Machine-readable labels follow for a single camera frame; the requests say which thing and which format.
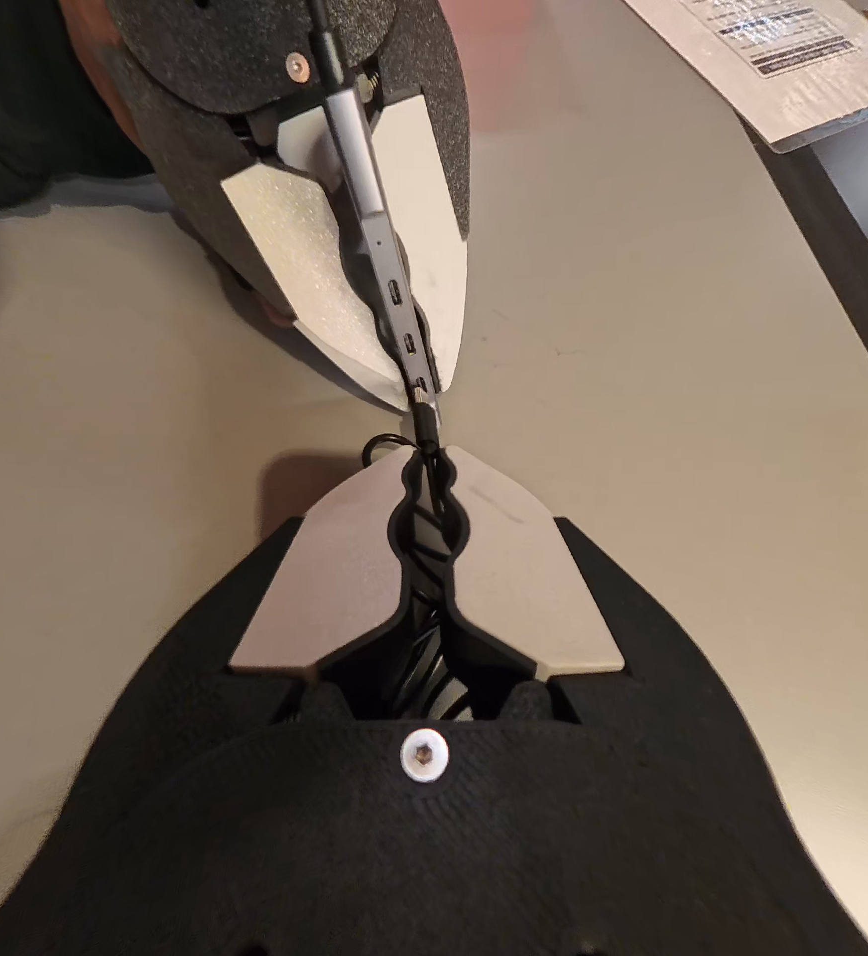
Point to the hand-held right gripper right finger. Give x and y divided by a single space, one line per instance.
531 590

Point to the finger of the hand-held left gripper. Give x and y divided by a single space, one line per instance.
292 239
434 224

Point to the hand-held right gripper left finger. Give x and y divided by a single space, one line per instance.
322 582

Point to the grey usb hub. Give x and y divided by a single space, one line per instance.
363 172

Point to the person's left hand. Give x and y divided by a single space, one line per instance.
94 67

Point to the laminated paper sheet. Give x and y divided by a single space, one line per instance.
777 67

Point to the dark grey panel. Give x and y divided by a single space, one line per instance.
852 224

